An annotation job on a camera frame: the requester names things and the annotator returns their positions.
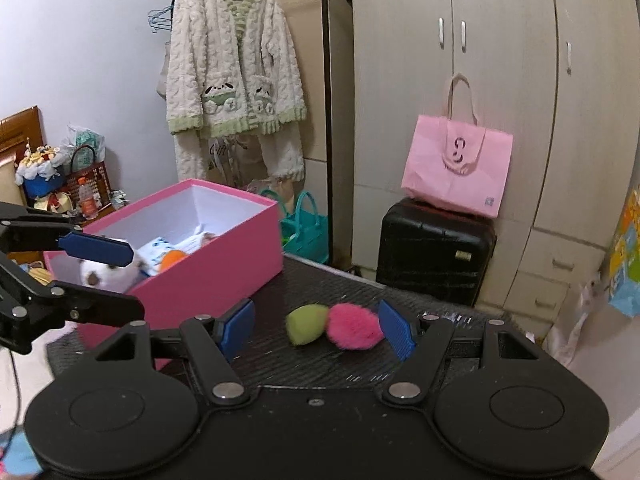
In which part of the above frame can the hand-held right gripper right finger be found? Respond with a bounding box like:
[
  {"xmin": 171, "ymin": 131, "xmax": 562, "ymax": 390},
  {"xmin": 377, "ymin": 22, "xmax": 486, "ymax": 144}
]
[{"xmin": 378, "ymin": 300, "xmax": 541, "ymax": 407}]

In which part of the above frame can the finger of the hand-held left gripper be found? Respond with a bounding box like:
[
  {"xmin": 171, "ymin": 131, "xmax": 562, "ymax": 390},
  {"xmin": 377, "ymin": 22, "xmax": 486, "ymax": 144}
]
[
  {"xmin": 0, "ymin": 250, "xmax": 146, "ymax": 356},
  {"xmin": 0, "ymin": 202, "xmax": 136, "ymax": 267}
]

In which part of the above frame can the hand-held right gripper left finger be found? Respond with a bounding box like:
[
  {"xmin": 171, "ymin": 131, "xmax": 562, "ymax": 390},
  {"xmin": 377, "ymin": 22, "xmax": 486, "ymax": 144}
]
[{"xmin": 95, "ymin": 299, "xmax": 257, "ymax": 406}]

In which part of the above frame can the white panda plush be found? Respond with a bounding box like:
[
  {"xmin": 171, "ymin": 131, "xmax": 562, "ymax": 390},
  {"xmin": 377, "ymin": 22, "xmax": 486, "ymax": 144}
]
[{"xmin": 79, "ymin": 247, "xmax": 151, "ymax": 295}]

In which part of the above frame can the pink fluffy ball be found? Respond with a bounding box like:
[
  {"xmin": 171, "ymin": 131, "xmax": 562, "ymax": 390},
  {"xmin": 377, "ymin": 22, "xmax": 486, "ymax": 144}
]
[{"xmin": 325, "ymin": 302, "xmax": 386, "ymax": 351}]

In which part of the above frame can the pink storage box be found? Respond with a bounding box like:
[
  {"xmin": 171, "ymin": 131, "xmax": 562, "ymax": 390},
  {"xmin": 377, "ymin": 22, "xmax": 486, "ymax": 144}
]
[{"xmin": 42, "ymin": 178, "xmax": 285, "ymax": 372}]

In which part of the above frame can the blue white wipes packet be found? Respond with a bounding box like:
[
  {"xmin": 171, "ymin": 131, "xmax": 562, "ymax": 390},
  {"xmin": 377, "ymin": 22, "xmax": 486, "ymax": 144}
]
[{"xmin": 137, "ymin": 227, "xmax": 206, "ymax": 276}]

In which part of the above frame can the green fluffy ball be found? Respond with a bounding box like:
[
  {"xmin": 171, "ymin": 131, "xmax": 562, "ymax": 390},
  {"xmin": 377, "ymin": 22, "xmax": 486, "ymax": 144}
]
[{"xmin": 285, "ymin": 304, "xmax": 331, "ymax": 347}]

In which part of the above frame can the orange makeup sponge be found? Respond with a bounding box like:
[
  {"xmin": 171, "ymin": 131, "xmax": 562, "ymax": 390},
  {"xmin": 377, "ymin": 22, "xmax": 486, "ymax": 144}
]
[{"xmin": 159, "ymin": 250, "xmax": 190, "ymax": 273}]

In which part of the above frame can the orange drink bottle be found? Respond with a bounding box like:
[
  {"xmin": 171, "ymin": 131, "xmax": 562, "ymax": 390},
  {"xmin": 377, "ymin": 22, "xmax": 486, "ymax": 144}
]
[{"xmin": 77, "ymin": 176, "xmax": 99, "ymax": 217}]

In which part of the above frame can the brown woven basket bag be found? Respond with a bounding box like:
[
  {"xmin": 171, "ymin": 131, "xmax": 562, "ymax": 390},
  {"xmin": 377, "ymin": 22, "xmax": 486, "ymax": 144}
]
[{"xmin": 65, "ymin": 145, "xmax": 113, "ymax": 221}]

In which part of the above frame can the black suitcase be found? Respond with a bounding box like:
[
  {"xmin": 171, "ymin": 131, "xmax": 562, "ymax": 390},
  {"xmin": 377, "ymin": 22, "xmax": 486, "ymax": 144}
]
[{"xmin": 375, "ymin": 197, "xmax": 497, "ymax": 308}]

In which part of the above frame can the black textured mat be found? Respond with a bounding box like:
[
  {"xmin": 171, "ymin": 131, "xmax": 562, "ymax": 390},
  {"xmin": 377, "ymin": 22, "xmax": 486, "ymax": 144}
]
[{"xmin": 47, "ymin": 252, "xmax": 576, "ymax": 391}]

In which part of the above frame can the plush flower bouquet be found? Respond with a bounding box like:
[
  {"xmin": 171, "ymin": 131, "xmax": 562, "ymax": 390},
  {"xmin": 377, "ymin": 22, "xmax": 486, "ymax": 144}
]
[{"xmin": 14, "ymin": 142, "xmax": 68, "ymax": 198}]

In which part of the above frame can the teal tote bag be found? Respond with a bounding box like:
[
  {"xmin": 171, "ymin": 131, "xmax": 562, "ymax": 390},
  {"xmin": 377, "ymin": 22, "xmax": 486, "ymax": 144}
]
[{"xmin": 260, "ymin": 189, "xmax": 330, "ymax": 265}]

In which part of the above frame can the wooden headboard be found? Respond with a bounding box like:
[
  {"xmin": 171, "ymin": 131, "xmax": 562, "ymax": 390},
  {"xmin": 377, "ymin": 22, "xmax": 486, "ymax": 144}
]
[{"xmin": 0, "ymin": 106, "xmax": 46, "ymax": 211}]

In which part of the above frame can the pink paper bag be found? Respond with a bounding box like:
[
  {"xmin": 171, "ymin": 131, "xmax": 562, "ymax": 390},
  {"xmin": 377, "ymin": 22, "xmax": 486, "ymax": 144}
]
[{"xmin": 401, "ymin": 73, "xmax": 515, "ymax": 219}]

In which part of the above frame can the white plastic bag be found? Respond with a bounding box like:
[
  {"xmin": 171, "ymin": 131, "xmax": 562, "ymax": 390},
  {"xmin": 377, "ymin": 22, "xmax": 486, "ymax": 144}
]
[{"xmin": 542, "ymin": 272, "xmax": 603, "ymax": 368}]

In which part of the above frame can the cream fleece garment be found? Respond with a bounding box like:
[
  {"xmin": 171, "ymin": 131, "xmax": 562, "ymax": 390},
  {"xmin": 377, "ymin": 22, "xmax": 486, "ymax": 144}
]
[{"xmin": 172, "ymin": 122, "xmax": 307, "ymax": 186}]

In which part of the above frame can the white green knitted cardigan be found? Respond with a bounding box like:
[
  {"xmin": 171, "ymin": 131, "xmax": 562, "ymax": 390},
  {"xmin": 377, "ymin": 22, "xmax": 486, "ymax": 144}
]
[{"xmin": 165, "ymin": 0, "xmax": 307, "ymax": 137}]

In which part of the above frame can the colourful printed bag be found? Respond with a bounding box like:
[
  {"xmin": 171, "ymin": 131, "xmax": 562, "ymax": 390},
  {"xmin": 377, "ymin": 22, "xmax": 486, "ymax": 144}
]
[{"xmin": 607, "ymin": 195, "xmax": 640, "ymax": 318}]

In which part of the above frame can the beige wardrobe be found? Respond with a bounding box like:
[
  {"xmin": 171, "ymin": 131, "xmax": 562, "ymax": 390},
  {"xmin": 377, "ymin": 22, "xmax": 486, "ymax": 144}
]
[{"xmin": 320, "ymin": 0, "xmax": 640, "ymax": 341}]

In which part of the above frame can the black cable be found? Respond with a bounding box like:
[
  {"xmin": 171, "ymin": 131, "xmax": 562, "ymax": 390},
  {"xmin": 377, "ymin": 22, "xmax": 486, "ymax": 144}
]
[{"xmin": 0, "ymin": 347, "xmax": 26, "ymax": 431}]

